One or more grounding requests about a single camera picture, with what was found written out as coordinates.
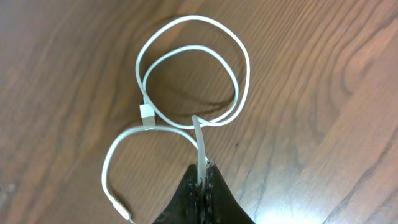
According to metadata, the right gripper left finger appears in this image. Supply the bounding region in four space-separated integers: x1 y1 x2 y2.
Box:
153 164 200 224

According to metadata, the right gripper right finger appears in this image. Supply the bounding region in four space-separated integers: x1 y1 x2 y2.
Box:
205 162 254 224

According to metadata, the white usb cable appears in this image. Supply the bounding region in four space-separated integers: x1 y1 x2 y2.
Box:
101 14 251 223

